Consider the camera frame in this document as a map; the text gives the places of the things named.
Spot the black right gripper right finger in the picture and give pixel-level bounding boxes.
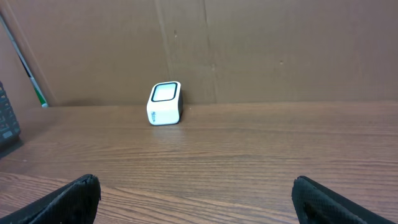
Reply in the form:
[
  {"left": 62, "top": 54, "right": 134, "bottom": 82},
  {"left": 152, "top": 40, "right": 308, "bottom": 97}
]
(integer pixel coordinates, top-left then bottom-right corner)
[{"left": 292, "top": 176, "right": 394, "bottom": 224}]

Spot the white green striped pole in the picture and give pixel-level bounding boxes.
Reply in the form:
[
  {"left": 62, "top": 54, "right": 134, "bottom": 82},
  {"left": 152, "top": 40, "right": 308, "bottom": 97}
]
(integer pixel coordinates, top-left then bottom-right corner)
[{"left": 1, "top": 16, "right": 49, "bottom": 108}]

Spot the white barcode scanner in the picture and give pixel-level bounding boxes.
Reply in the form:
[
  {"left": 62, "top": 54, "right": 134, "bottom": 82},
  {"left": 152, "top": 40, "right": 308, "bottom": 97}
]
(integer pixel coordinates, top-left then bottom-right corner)
[{"left": 146, "top": 81, "right": 183, "bottom": 126}]

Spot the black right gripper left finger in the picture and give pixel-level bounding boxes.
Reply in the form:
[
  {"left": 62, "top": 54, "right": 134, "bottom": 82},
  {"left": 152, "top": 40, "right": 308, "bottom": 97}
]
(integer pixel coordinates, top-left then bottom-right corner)
[{"left": 1, "top": 174, "right": 101, "bottom": 224}]

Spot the dark grey plastic basket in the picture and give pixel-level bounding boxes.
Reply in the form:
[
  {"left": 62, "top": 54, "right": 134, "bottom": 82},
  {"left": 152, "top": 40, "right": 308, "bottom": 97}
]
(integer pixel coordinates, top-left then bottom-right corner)
[{"left": 1, "top": 83, "right": 21, "bottom": 148}]

